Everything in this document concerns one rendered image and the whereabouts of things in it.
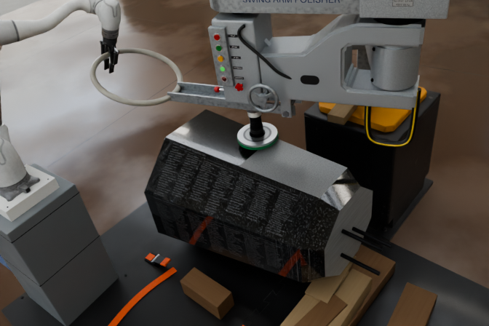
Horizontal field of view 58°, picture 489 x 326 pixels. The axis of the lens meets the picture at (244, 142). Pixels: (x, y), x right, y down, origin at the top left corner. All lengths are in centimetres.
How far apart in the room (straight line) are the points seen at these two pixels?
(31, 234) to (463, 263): 236
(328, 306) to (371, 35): 134
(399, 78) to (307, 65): 37
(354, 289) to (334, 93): 106
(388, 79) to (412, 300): 124
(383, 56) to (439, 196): 164
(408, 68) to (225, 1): 79
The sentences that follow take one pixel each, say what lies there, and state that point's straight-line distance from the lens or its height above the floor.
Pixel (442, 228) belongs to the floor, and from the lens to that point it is 309.
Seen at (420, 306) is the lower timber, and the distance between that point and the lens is 259.
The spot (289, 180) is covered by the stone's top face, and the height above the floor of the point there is 83.
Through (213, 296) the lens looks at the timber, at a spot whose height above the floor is 13.
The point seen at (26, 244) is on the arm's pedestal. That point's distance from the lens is 247.
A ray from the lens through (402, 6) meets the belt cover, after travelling 172.
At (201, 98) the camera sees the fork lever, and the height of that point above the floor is 111.
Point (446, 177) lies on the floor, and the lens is 345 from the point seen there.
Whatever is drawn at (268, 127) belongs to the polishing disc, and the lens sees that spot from 236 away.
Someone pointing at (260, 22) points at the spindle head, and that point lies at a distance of 197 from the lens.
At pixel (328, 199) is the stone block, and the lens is 203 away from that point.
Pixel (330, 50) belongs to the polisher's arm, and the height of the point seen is 142.
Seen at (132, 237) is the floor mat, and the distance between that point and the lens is 320.
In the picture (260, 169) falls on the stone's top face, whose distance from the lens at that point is 218.
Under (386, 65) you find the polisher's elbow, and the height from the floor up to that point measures 137.
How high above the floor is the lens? 222
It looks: 36 degrees down
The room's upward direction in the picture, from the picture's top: 9 degrees counter-clockwise
